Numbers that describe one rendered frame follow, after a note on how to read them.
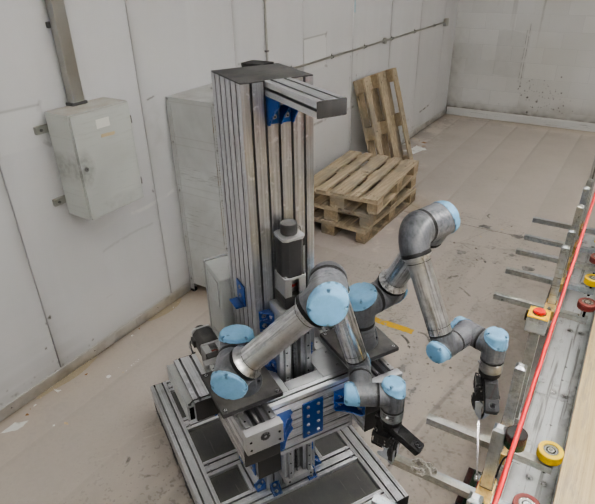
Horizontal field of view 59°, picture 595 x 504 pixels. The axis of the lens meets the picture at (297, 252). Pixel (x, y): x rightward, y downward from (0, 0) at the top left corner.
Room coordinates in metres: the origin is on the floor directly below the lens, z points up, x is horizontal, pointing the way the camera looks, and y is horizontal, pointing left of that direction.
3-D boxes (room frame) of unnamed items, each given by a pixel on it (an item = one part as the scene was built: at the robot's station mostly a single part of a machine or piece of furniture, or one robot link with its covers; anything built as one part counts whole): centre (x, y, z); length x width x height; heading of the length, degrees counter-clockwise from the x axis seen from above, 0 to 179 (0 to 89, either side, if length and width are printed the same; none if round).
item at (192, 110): (3.89, 0.44, 0.78); 0.90 x 0.45 x 1.55; 147
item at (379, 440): (1.26, -0.29, 0.97); 0.09 x 0.08 x 0.12; 58
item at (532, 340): (1.55, -0.86, 0.93); 0.05 x 0.04 x 0.45; 148
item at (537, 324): (1.55, -0.86, 1.18); 0.07 x 0.07 x 0.08; 58
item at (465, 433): (1.32, -0.66, 0.83); 0.43 x 0.03 x 0.04; 58
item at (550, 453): (1.21, -0.83, 0.85); 0.08 x 0.08 x 0.11
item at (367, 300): (1.65, -0.24, 1.21); 0.13 x 0.12 x 0.14; 128
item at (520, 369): (1.33, -0.72, 0.93); 0.03 x 0.03 x 0.48; 58
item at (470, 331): (1.42, -0.56, 1.23); 0.11 x 0.11 x 0.08; 38
